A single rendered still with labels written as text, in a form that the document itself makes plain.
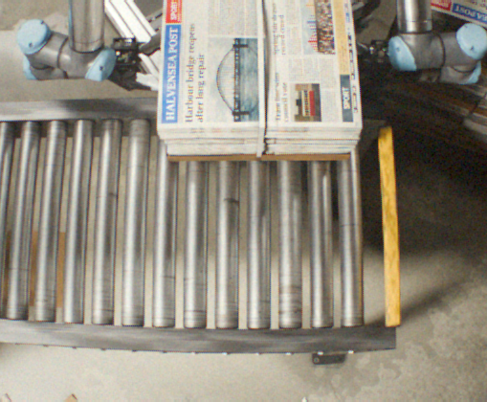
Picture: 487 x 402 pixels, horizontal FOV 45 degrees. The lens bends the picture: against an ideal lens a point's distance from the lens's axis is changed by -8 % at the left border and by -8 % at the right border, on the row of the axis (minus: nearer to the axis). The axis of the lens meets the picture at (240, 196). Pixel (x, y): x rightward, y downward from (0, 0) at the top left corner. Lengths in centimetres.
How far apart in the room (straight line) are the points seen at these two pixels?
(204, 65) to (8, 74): 142
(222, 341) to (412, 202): 114
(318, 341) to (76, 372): 107
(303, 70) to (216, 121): 19
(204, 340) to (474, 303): 120
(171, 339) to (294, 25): 66
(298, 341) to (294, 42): 59
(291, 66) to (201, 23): 19
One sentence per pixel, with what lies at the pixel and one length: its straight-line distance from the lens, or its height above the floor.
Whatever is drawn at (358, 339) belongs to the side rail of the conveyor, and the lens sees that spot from 130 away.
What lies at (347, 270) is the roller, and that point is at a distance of 132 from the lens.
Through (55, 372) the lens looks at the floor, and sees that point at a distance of 217.
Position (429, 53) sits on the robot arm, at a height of 96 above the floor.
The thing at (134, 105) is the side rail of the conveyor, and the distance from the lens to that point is 141.
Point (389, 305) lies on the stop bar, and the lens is 130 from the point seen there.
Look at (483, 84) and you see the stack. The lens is 184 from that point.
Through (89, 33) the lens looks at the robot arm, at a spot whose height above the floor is 103.
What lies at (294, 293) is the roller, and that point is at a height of 80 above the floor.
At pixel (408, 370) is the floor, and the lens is 216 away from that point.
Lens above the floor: 208
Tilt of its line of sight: 75 degrees down
